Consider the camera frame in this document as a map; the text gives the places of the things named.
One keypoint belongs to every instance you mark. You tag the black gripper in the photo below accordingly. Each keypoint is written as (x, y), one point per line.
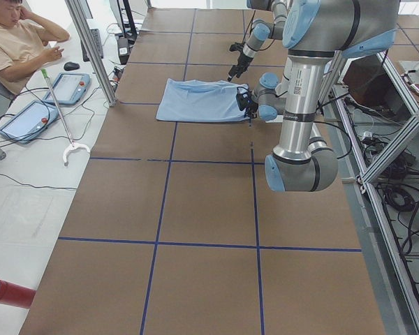
(243, 59)
(252, 107)

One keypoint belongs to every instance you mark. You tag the light blue t-shirt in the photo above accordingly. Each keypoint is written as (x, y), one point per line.
(201, 102)

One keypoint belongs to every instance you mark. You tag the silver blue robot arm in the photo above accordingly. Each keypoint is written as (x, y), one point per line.
(259, 34)
(313, 32)

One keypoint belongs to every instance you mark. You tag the black box with label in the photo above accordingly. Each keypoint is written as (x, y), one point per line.
(123, 50)

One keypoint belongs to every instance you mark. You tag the black computer mouse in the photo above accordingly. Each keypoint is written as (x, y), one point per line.
(69, 66)

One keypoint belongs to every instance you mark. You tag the blue teach pendant far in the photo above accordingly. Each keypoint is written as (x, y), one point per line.
(69, 87)

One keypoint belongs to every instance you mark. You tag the blue teach pendant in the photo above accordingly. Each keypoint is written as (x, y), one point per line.
(69, 87)
(30, 122)

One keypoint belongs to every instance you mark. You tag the metal reacher grabber tool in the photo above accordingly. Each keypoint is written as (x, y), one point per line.
(73, 145)

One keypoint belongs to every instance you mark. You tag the seated person beige shirt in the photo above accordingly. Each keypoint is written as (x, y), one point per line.
(24, 37)

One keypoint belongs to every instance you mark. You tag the blue teach pendant near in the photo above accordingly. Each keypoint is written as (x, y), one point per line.
(30, 122)

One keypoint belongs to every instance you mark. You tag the red cylinder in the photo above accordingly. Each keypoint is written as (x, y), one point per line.
(16, 295)

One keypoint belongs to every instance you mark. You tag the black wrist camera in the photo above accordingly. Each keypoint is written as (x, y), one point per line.
(236, 47)
(243, 98)

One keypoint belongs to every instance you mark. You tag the aluminium frame rack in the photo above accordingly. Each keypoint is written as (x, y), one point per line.
(369, 174)

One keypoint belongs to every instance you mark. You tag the aluminium frame post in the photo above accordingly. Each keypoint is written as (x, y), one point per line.
(82, 27)

